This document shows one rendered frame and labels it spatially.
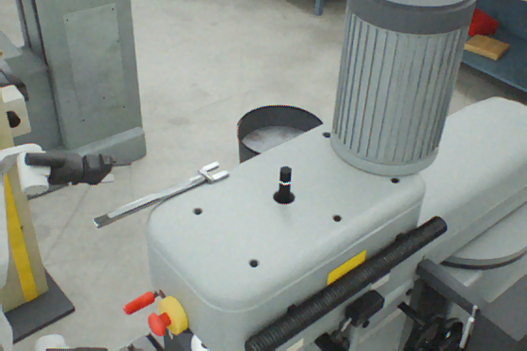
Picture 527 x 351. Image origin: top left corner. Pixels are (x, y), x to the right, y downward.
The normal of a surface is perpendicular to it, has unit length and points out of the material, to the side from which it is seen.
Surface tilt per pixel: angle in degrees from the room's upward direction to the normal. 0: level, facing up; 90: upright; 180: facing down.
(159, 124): 0
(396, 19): 90
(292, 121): 86
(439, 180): 0
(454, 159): 0
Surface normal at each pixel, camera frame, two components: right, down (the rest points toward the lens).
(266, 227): 0.04, -0.79
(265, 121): 0.36, 0.53
